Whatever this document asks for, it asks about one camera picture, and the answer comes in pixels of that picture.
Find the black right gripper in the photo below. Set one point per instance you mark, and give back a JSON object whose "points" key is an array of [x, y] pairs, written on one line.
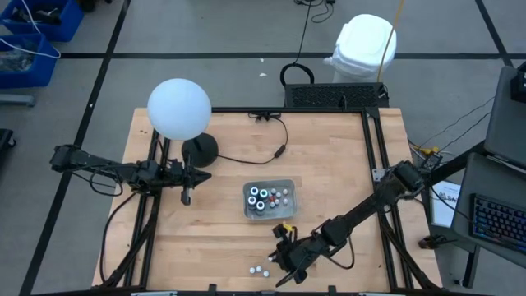
{"points": [[304, 251]]}

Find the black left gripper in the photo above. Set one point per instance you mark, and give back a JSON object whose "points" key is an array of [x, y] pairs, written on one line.
{"points": [[187, 177]]}

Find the large blue-capped coloring bottle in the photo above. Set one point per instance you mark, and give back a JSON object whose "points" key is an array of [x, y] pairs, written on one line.
{"points": [[254, 191]]}

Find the large purple-capped coloring bottle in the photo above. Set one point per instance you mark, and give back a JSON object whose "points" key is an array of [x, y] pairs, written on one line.
{"points": [[251, 201]]}

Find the large green-capped coloring bottle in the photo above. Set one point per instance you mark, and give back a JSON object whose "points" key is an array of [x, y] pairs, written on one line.
{"points": [[263, 194]]}

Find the large black-capped coloring bottle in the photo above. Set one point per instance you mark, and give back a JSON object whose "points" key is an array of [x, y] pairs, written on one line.
{"points": [[260, 205]]}

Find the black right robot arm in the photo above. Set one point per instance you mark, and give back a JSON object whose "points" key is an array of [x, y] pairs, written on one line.
{"points": [[370, 204]]}

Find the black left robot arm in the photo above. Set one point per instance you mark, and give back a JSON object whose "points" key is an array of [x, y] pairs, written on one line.
{"points": [[107, 166]]}

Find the white plastic storage bin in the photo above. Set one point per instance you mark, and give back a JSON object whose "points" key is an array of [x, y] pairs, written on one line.
{"points": [[289, 211]]}

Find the white globe table lamp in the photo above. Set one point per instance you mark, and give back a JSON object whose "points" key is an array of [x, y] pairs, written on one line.
{"points": [[178, 109]]}

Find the black desk foot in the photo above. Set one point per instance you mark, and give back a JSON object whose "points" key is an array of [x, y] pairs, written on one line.
{"points": [[431, 241]]}

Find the black perforated computer case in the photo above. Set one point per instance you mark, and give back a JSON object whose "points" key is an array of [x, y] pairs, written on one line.
{"points": [[328, 95]]}

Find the white printed paper sheet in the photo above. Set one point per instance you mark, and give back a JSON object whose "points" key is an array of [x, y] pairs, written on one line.
{"points": [[444, 209]]}

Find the blue storage bin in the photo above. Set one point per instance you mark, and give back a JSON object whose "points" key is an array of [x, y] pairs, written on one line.
{"points": [[70, 24], [37, 74]]}

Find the black floor object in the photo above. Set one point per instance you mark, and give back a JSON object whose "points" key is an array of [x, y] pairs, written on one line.
{"points": [[5, 141]]}

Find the grey metal floor bar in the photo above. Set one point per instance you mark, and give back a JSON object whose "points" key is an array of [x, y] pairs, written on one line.
{"points": [[16, 100]]}

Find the grey keyboard desk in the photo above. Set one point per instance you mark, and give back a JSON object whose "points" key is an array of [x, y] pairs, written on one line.
{"points": [[472, 181]]}

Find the white lined trash can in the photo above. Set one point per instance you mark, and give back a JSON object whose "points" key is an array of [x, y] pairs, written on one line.
{"points": [[361, 45]]}

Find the black backlit keyboard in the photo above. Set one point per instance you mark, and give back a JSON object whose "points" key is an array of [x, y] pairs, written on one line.
{"points": [[497, 222]]}

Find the dark grey desk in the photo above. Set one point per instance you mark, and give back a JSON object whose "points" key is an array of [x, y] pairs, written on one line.
{"points": [[505, 123]]}

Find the black desktop device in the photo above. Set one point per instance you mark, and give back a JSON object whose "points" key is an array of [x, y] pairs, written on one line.
{"points": [[520, 82]]}

